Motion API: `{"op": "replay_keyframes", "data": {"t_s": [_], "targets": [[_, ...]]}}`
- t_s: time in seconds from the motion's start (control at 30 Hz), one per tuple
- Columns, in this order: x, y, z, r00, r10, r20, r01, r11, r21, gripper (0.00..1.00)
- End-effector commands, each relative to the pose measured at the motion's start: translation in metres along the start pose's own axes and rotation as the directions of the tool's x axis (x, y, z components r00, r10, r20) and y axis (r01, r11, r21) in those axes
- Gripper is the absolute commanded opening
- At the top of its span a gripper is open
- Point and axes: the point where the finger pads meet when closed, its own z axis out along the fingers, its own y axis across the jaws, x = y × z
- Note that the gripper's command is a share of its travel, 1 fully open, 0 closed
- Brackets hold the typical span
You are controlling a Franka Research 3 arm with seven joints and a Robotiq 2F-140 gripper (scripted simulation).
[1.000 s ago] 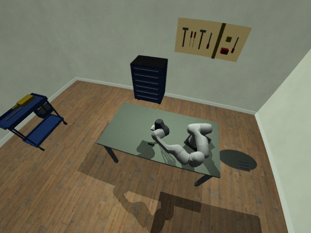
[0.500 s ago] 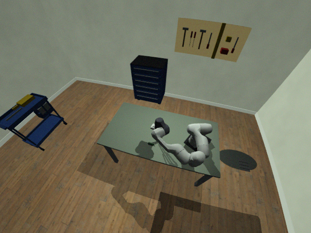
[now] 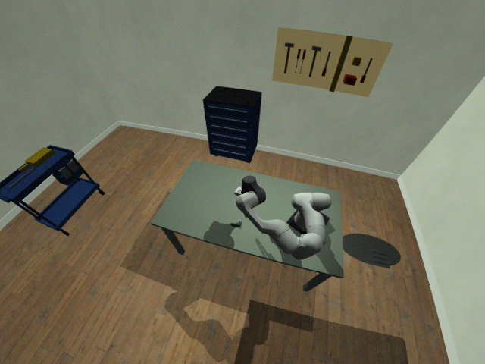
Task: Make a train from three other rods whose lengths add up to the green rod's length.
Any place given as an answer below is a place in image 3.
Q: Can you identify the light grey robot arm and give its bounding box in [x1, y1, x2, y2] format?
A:
[234, 175, 332, 259]

